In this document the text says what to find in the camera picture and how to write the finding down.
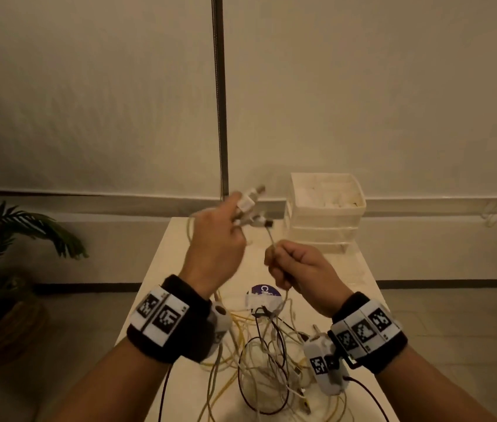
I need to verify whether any person's right hand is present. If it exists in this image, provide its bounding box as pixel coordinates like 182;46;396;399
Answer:
264;240;355;319

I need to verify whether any purple round sticker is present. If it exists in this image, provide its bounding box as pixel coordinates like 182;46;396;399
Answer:
246;284;284;315

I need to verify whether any person's left forearm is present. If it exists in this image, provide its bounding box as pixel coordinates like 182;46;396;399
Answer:
50;334;174;422

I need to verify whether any white wrist camera with marker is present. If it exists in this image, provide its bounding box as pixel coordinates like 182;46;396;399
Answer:
303;333;351;396

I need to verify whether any grey cable with dark plug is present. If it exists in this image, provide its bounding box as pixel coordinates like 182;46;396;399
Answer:
233;216;296;291

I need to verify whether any person's right forearm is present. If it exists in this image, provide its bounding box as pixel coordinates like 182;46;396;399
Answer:
373;346;497;422

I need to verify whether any black looped cable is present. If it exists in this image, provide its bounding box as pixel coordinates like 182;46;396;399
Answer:
237;307;294;416

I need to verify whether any tangle of yellow and white cables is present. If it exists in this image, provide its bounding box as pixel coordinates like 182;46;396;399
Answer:
196;290;354;422

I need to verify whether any green potted palm plant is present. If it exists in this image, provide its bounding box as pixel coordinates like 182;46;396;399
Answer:
0;193;89;312

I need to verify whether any woven basket plant pot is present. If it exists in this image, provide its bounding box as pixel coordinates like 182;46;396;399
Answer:
0;294;51;370

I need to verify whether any white cable with silver plug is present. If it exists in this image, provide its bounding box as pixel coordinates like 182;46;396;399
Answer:
186;185;267;260

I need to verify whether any thin black wrist camera cable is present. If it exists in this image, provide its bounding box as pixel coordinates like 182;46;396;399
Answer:
158;364;174;422
344;376;390;422

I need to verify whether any person's left hand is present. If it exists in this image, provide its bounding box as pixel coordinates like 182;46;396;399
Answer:
179;191;259;299

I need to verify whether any white stacked plastic drawer box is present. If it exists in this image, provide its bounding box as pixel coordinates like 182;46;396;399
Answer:
284;172;367;254

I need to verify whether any black wristband with marker tags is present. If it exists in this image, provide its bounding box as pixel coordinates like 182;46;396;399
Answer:
329;292;409;375
126;274;214;364

